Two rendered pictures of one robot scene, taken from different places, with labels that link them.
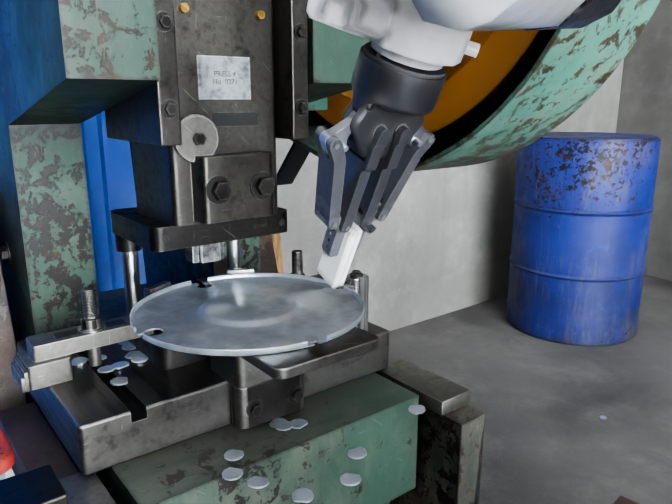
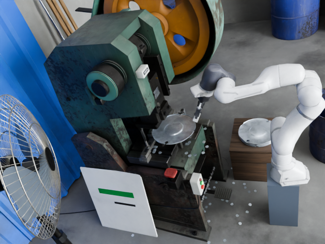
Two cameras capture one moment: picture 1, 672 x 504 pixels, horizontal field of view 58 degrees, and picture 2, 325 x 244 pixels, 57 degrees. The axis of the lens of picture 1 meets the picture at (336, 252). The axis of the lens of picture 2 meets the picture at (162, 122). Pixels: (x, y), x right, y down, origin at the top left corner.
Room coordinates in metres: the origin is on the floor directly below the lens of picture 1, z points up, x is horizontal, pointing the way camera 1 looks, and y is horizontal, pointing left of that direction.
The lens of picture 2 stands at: (-0.68, 0.59, 2.02)
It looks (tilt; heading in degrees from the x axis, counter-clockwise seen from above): 38 degrees down; 343
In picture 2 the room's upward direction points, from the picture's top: 19 degrees counter-clockwise
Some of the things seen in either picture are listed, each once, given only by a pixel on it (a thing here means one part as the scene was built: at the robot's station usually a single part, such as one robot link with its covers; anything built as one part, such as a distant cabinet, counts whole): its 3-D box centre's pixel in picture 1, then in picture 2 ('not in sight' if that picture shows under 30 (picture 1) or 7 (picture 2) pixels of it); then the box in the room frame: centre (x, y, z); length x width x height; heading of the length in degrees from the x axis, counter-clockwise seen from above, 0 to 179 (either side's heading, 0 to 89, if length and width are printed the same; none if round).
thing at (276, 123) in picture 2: not in sight; (280, 139); (0.26, -0.33, 0.71); 0.18 x 0.11 x 0.25; 141
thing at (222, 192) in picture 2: not in sight; (194, 189); (0.73, 0.10, 0.14); 0.59 x 0.10 x 0.05; 38
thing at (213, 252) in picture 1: (205, 246); not in sight; (0.83, 0.18, 0.84); 0.05 x 0.03 x 0.04; 128
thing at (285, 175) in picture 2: not in sight; (289, 166); (0.21, -0.34, 0.52); 0.22 x 0.19 x 0.14; 48
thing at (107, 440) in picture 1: (208, 354); (160, 138); (0.84, 0.19, 0.68); 0.45 x 0.30 x 0.06; 128
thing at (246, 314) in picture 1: (249, 307); (173, 128); (0.74, 0.11, 0.78); 0.29 x 0.29 x 0.01
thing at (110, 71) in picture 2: not in sight; (106, 83); (0.70, 0.39, 1.31); 0.22 x 0.12 x 0.22; 38
